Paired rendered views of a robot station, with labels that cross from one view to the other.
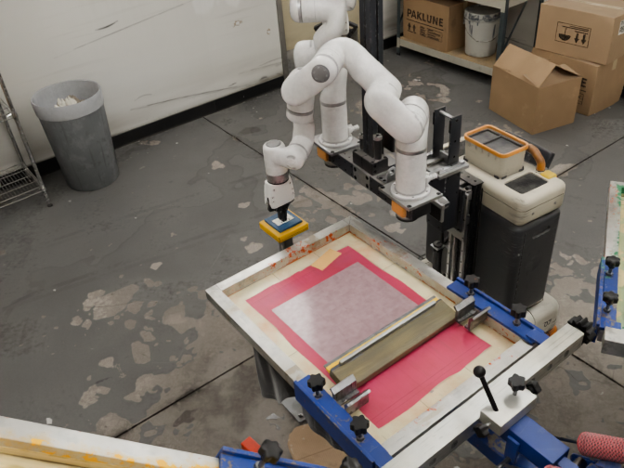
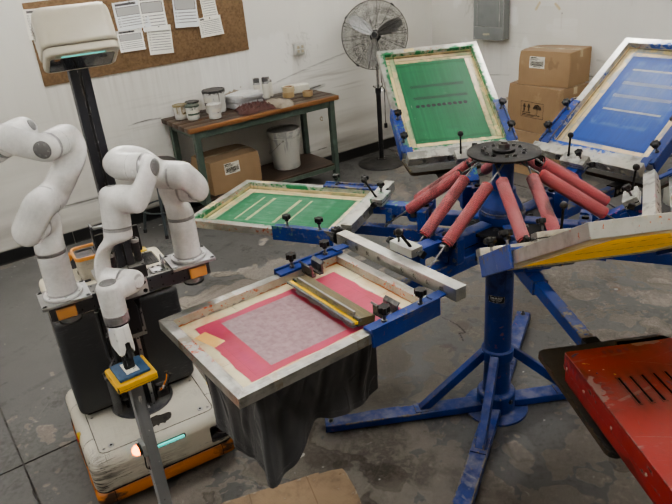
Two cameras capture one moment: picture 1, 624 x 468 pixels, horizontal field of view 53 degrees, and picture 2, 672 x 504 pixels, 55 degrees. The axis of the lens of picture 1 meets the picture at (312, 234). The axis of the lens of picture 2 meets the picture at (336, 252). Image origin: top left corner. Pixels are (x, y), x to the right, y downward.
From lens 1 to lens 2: 2.15 m
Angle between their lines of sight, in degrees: 75
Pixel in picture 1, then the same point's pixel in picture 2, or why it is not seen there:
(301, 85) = (147, 185)
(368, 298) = (271, 317)
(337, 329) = (304, 329)
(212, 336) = not seen: outside the picture
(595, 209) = (46, 341)
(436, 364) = (348, 289)
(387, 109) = (194, 174)
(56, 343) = not seen: outside the picture
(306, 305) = (271, 346)
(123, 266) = not seen: outside the picture
